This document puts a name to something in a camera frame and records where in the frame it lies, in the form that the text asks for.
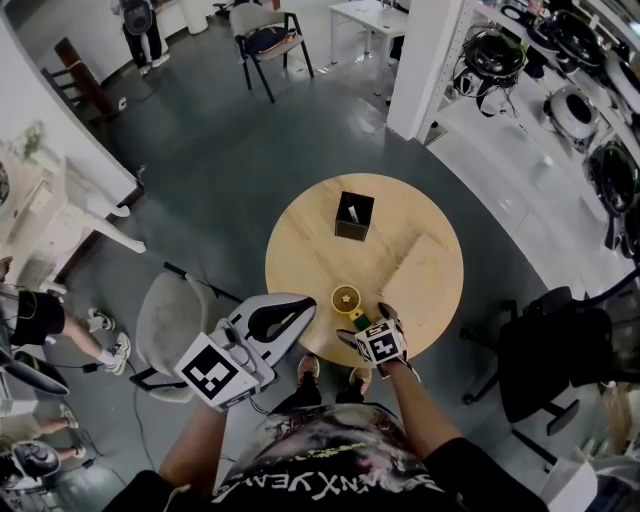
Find person's right forearm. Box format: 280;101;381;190
385;360;464;466

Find white counter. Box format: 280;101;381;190
149;0;210;37

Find person's black trousers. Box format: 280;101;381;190
268;372;369;419

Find dark wooden rack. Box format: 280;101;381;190
40;37;122;125

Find dark blue orange bag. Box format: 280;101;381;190
247;25;298;56

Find person's left sneaker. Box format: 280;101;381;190
296;353;322;390

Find white carved console table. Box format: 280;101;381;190
0;149;148;296

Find person in black t-shirt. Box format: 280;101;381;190
102;402;551;512

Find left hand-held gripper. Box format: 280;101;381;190
173;292;319;414

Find black mesh office chair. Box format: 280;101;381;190
458;267;640;469

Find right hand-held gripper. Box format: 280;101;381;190
335;300;409;379

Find shelf of white robot parts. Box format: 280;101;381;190
452;7;640;260

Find black square pen holder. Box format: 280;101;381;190
334;190;376;244

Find white metal shelf rack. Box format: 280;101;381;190
417;0;640;261

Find black power cable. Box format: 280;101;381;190
49;359;157;472

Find grey upholstered armchair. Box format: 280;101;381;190
129;261;247;404

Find person's right sneaker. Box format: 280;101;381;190
347;366;374;397

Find white cabinet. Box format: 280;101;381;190
539;454;599;512

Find grey chair with black frame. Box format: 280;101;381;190
228;2;317;105

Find white pillar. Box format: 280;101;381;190
386;0;476;146

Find white rectangular desk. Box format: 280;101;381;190
328;0;409;69

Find round wooden table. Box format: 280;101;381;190
264;172;466;369

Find person's sneaker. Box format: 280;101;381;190
296;353;322;390
347;366;374;397

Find yellow handheld mini fan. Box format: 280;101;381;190
331;283;374;332

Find person's left forearm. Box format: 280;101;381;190
157;399;227;497

